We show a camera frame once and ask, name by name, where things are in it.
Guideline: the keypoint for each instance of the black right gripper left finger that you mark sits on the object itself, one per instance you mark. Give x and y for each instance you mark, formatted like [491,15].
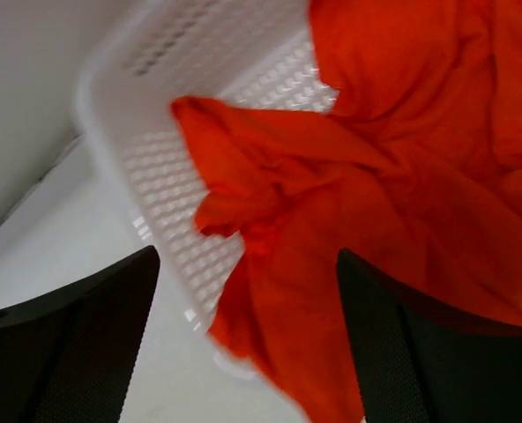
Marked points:
[68,355]

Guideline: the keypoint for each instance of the white plastic laundry basket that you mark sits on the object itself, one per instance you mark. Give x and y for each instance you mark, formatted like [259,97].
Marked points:
[249,54]

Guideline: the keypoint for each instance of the orange t shirt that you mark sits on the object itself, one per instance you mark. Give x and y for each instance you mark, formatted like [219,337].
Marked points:
[417,168]

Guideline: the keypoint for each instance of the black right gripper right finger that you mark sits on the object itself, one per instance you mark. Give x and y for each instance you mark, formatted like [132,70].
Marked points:
[418,359]

